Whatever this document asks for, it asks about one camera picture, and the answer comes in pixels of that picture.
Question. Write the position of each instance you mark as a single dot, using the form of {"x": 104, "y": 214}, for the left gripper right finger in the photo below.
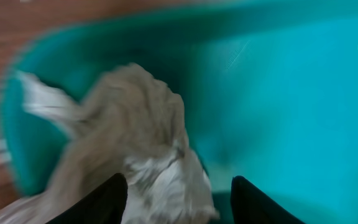
{"x": 251, "y": 206}

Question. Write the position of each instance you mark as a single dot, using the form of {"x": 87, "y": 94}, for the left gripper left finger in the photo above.
{"x": 104, "y": 205}

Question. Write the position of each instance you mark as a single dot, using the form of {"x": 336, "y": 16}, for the white tissue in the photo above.
{"x": 129, "y": 123}

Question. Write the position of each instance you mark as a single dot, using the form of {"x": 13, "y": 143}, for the teal plastic serving tray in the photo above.
{"x": 270, "y": 91}

